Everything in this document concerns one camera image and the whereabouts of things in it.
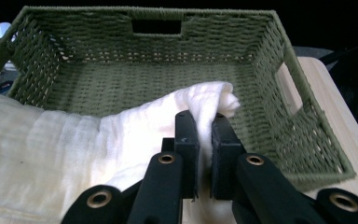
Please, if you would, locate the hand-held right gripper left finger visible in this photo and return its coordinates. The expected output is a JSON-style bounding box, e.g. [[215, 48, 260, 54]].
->
[[161, 109, 200, 201]]

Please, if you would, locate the cream cloth with bear print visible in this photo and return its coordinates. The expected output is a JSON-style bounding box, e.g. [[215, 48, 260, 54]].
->
[[0, 81, 241, 224]]

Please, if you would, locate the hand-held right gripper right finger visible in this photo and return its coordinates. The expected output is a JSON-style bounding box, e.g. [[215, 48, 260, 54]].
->
[[210, 113, 247, 201]]

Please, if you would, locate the green woven basket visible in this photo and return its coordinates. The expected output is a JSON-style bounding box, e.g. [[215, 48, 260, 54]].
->
[[0, 5, 357, 192]]

